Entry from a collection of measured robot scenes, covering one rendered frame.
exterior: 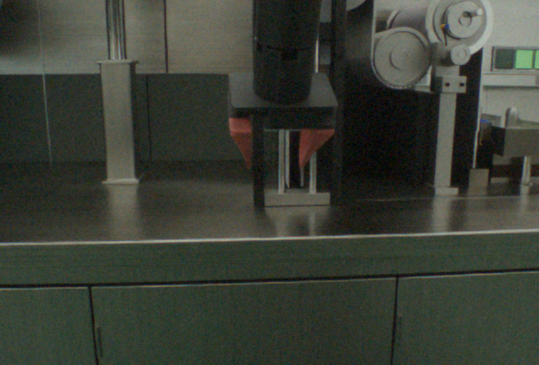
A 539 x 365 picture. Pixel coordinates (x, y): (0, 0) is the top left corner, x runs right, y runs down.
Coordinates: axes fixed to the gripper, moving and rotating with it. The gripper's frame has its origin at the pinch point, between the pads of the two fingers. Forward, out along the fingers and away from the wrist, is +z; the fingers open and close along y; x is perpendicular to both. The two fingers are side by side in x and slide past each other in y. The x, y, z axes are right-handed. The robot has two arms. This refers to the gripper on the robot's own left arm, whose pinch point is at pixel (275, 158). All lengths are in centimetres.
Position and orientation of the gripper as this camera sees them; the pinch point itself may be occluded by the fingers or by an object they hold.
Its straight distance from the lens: 51.3
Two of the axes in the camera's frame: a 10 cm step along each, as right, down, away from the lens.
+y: -9.9, 0.2, -1.2
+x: 1.0, 6.5, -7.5
